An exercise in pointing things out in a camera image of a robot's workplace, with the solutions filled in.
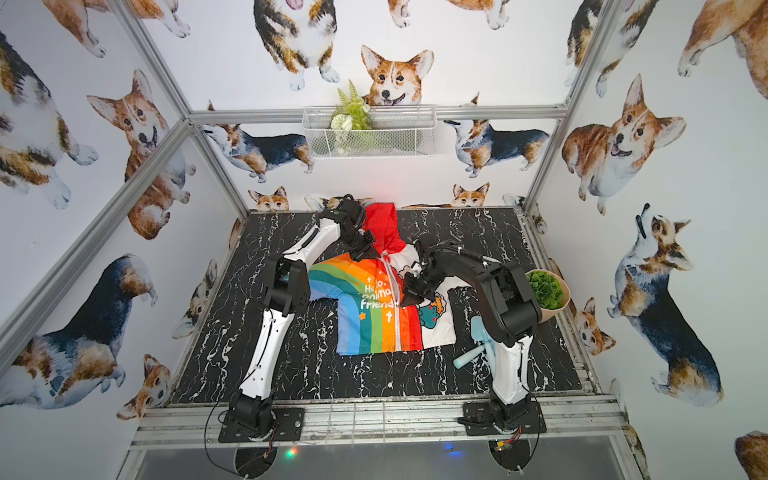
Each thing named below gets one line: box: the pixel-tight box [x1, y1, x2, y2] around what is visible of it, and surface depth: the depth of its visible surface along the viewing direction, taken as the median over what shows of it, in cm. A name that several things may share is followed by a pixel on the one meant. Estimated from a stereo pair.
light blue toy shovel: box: [453, 315, 496, 367], surface depth 87 cm
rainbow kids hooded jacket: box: [308, 202, 457, 355], surface depth 94 cm
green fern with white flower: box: [330, 80, 373, 131], surface depth 85 cm
